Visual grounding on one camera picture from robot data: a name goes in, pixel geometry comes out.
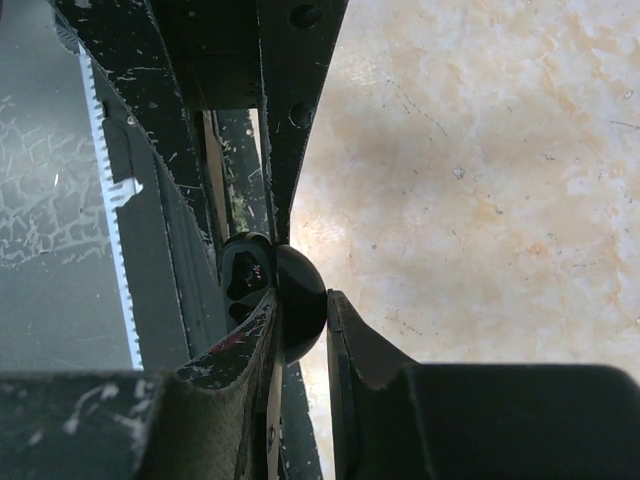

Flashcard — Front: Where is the white slotted cable duct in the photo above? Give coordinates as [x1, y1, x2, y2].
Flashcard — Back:
[53, 13, 144, 370]

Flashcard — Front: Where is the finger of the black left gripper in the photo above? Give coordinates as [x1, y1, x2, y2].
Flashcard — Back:
[51, 1, 221, 284]
[257, 0, 348, 244]

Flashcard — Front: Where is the black round charging case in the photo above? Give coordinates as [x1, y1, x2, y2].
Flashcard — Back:
[219, 232, 327, 365]

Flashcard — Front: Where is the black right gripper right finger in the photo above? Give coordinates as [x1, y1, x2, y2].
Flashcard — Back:
[327, 291, 639, 479]

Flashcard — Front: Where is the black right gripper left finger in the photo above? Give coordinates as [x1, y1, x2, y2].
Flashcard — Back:
[1, 291, 280, 479]

